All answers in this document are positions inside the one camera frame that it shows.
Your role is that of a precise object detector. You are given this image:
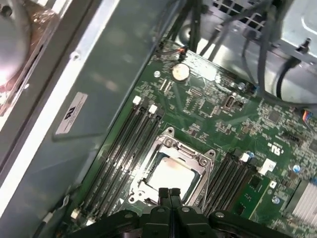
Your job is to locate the white fan connector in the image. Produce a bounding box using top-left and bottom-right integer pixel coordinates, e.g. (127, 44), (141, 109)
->
(257, 158), (277, 176)

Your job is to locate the silver drive cage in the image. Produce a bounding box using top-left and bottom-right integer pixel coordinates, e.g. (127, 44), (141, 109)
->
(205, 0), (317, 106)

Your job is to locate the silver square CPU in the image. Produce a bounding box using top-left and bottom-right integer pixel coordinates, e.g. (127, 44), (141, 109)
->
(148, 158), (197, 200)

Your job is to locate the CPU socket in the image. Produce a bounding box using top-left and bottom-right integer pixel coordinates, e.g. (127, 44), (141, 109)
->
(128, 125), (218, 207)

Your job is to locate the grey internal cable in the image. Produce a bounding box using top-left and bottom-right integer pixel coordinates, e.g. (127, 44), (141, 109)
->
(244, 0), (285, 96)

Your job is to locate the white case sticker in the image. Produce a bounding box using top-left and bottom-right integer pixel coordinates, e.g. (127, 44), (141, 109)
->
(55, 92), (88, 136)

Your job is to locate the metal socket cover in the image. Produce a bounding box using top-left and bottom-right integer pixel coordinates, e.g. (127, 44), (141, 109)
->
(135, 132), (215, 199)

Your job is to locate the thin orange black wire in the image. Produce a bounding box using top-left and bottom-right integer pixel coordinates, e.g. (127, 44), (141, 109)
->
(158, 44), (190, 62)

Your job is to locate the silver finned heatsink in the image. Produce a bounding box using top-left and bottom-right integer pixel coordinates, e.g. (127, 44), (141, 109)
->
(285, 179), (317, 226)

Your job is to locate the internal USB port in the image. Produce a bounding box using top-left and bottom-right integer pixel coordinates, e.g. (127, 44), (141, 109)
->
(223, 92), (236, 110)

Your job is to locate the black internal cable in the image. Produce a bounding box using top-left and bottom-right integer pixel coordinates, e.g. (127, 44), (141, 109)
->
(173, 0), (207, 57)

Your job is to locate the silver coin battery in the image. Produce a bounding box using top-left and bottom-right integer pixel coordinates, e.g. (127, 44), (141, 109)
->
(171, 62), (191, 83)

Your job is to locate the green RAM stick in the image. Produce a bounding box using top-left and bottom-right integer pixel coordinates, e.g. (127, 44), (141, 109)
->
(231, 173), (273, 225)

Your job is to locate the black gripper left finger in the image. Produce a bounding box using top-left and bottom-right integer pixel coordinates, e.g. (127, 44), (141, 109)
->
(66, 187), (173, 238)

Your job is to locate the black open PC case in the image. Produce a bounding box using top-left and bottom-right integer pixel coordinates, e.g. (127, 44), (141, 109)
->
(0, 0), (317, 238)

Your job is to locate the green motherboard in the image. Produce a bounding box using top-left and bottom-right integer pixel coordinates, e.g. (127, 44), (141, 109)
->
(71, 37), (317, 238)

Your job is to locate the black RAM slot bank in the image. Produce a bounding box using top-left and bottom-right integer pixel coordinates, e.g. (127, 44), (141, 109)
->
(204, 150), (256, 217)
(80, 95), (164, 220)

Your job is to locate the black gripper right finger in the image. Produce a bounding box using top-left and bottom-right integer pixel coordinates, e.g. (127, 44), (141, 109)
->
(170, 187), (255, 238)

